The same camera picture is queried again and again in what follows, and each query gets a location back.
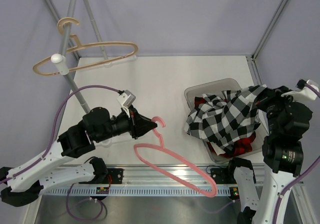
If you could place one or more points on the grey black plaid shirt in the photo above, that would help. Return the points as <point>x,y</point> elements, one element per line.
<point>225,120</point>

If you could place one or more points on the beige plastic hanger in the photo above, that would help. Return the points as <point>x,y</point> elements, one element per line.
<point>107,51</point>

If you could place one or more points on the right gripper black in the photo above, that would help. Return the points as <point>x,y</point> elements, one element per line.
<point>268,94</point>

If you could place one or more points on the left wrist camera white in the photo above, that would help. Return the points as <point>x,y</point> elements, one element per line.
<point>126,99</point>

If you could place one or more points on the clear plastic bin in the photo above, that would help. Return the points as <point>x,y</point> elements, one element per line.
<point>216,88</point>

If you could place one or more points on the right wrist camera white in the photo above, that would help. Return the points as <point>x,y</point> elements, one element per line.
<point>307,91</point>

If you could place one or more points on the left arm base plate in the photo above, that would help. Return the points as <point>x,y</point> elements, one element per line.
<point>110,176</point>

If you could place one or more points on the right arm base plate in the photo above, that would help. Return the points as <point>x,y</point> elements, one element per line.
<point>220,175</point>

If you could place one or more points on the aluminium front rail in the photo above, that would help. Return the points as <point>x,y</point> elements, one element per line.
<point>133,175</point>

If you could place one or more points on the slotted cable duct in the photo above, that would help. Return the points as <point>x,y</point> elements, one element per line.
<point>125,191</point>

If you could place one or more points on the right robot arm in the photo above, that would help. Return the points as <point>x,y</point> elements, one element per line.
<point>288,119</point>

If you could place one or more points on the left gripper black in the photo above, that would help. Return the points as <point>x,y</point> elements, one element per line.
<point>138,124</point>

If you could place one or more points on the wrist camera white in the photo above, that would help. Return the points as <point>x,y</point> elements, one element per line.
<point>307,91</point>
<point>126,99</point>

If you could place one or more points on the red black plaid shirt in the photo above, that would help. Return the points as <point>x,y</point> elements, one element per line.
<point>240,147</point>

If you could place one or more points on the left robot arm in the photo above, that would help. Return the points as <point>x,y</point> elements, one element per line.
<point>27,182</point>

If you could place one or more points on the grey clothes rack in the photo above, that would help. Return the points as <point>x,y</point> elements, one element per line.
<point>70,43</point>

